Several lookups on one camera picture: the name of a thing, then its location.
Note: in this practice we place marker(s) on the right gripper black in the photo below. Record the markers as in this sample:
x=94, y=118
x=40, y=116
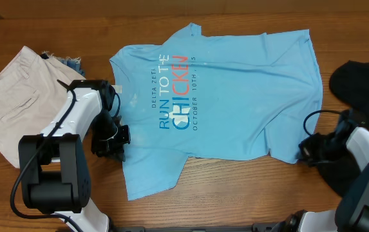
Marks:
x=310, y=149

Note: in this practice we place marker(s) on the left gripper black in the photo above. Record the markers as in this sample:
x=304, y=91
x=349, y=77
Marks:
x=118, y=147

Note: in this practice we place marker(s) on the light blue printed t-shirt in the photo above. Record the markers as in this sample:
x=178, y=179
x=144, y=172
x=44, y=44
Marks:
x=218, y=97

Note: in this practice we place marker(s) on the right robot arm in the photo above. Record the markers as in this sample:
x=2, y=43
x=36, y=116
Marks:
x=352, y=213

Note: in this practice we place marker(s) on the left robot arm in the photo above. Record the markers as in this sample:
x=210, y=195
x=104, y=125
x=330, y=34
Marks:
x=54, y=181

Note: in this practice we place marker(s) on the black t-shirt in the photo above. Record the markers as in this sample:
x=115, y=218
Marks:
x=350, y=84

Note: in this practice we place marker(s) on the folded denim shorts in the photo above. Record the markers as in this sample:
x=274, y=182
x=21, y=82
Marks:
x=73, y=63

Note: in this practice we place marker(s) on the folded beige shorts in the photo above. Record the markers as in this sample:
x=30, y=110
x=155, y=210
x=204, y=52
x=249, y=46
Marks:
x=30, y=97

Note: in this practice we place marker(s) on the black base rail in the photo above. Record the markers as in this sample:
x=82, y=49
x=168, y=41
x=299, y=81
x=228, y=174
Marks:
x=257, y=227

